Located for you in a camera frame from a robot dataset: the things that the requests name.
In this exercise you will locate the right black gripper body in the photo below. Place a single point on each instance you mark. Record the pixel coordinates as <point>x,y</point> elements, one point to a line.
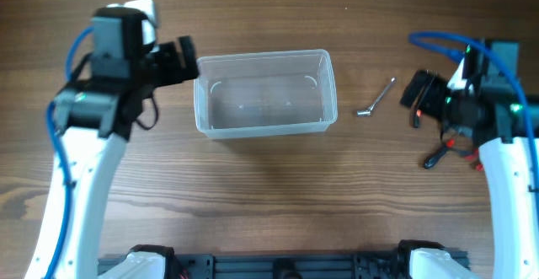
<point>433,100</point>

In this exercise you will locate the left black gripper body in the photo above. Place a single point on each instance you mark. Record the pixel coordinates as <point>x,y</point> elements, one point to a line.
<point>163,67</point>

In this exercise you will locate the orange black needle-nose pliers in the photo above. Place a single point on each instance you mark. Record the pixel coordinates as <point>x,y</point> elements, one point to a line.
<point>416,119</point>

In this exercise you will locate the silver socket wrench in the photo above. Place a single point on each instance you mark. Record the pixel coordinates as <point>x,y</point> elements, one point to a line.
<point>368,111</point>

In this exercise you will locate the black red screwdriver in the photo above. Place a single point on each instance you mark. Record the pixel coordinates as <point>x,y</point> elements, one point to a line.
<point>438,154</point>

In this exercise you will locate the clear plastic container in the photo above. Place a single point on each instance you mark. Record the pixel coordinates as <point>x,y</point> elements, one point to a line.
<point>265,94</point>

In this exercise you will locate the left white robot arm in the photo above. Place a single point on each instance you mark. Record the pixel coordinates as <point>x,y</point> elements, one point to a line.
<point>89,124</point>

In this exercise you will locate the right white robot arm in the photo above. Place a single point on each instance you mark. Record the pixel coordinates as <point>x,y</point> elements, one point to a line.
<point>485,108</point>

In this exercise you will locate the red handled cutters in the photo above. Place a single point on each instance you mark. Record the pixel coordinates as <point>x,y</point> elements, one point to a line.
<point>473,157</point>

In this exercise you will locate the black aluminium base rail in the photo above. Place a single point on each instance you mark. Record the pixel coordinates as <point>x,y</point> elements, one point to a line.
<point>358,265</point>

